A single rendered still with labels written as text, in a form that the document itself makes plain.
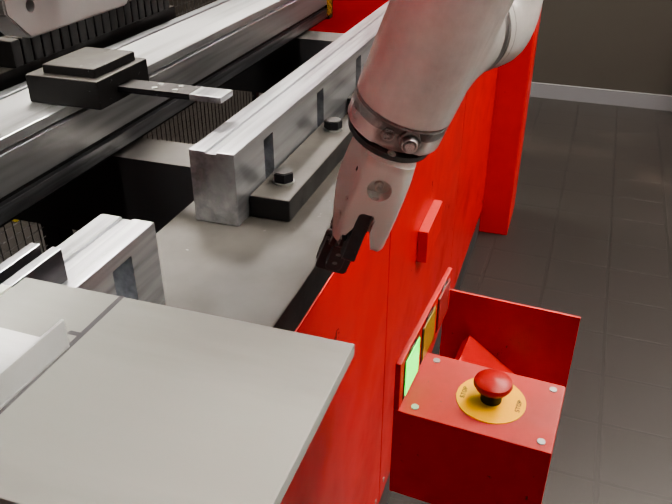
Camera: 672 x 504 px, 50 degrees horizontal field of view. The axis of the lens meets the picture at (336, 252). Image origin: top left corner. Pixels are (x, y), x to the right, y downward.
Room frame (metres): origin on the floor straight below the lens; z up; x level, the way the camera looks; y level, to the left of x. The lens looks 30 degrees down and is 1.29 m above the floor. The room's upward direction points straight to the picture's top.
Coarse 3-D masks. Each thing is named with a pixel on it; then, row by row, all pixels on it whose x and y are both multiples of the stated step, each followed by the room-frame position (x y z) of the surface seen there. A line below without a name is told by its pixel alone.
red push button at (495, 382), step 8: (480, 376) 0.58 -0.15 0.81; (488, 376) 0.58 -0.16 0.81; (496, 376) 0.58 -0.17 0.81; (504, 376) 0.58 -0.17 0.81; (480, 384) 0.57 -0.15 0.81; (488, 384) 0.56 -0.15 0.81; (496, 384) 0.56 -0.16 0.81; (504, 384) 0.56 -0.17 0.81; (512, 384) 0.57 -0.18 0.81; (480, 392) 0.56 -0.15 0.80; (488, 392) 0.56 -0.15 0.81; (496, 392) 0.55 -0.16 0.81; (504, 392) 0.56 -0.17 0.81; (488, 400) 0.56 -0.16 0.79; (496, 400) 0.56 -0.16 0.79
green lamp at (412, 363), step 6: (414, 348) 0.59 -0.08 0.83; (414, 354) 0.59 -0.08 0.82; (408, 360) 0.57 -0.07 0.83; (414, 360) 0.60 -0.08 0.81; (408, 366) 0.57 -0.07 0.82; (414, 366) 0.60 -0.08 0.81; (408, 372) 0.58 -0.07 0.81; (414, 372) 0.60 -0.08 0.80; (408, 378) 0.58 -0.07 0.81; (408, 384) 0.58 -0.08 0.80
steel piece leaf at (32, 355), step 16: (0, 336) 0.39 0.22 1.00; (16, 336) 0.39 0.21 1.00; (32, 336) 0.39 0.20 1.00; (48, 336) 0.36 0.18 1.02; (64, 336) 0.38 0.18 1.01; (0, 352) 0.37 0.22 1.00; (16, 352) 0.37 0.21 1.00; (32, 352) 0.35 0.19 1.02; (48, 352) 0.36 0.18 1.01; (0, 368) 0.35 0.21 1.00; (16, 368) 0.34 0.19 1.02; (32, 368) 0.35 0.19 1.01; (0, 384) 0.32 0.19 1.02; (16, 384) 0.33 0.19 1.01; (0, 400) 0.32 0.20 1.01
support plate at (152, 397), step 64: (0, 320) 0.41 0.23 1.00; (64, 320) 0.41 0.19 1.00; (128, 320) 0.41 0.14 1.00; (192, 320) 0.41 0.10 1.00; (64, 384) 0.34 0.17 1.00; (128, 384) 0.34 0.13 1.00; (192, 384) 0.34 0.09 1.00; (256, 384) 0.34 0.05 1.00; (320, 384) 0.34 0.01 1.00; (0, 448) 0.29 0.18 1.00; (64, 448) 0.29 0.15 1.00; (128, 448) 0.29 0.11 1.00; (192, 448) 0.29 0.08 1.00; (256, 448) 0.29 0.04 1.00
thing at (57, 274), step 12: (24, 252) 0.50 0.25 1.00; (36, 252) 0.51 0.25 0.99; (48, 252) 0.50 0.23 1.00; (60, 252) 0.51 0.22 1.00; (0, 264) 0.48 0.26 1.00; (12, 264) 0.48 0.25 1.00; (24, 264) 0.50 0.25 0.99; (36, 264) 0.48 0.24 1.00; (48, 264) 0.49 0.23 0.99; (60, 264) 0.50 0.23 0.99; (0, 276) 0.47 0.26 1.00; (12, 276) 0.47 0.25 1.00; (24, 276) 0.47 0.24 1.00; (36, 276) 0.48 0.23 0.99; (48, 276) 0.49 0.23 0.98; (60, 276) 0.50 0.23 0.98
